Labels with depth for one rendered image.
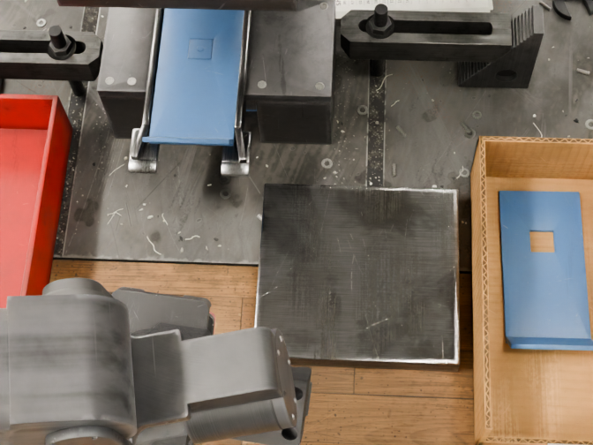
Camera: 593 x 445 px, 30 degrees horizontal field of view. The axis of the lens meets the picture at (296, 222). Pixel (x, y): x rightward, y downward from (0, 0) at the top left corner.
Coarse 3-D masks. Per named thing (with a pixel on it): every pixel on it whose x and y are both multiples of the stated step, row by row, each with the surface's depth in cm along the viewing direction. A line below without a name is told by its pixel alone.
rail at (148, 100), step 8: (160, 8) 97; (160, 16) 97; (160, 24) 96; (160, 32) 96; (160, 40) 96; (152, 48) 95; (152, 56) 95; (152, 64) 95; (152, 72) 94; (152, 80) 94; (152, 88) 94; (152, 96) 93; (144, 104) 93; (152, 104) 93; (144, 112) 93; (144, 120) 92
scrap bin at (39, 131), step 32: (0, 96) 97; (32, 96) 97; (0, 128) 102; (32, 128) 102; (64, 128) 100; (0, 160) 101; (32, 160) 101; (64, 160) 100; (0, 192) 100; (32, 192) 99; (0, 224) 98; (32, 224) 92; (0, 256) 97; (32, 256) 91; (0, 288) 96; (32, 288) 91
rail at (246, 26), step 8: (248, 16) 96; (248, 24) 96; (248, 32) 96; (248, 40) 95; (248, 48) 95; (240, 56) 95; (240, 64) 94; (240, 72) 94; (240, 80) 94; (240, 88) 93; (240, 96) 93; (240, 104) 93; (240, 112) 92; (240, 120) 92
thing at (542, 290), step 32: (512, 192) 97; (544, 192) 97; (576, 192) 97; (512, 224) 96; (544, 224) 96; (576, 224) 96; (512, 256) 95; (544, 256) 95; (576, 256) 95; (512, 288) 94; (544, 288) 93; (576, 288) 93; (512, 320) 92; (544, 320) 92; (576, 320) 92
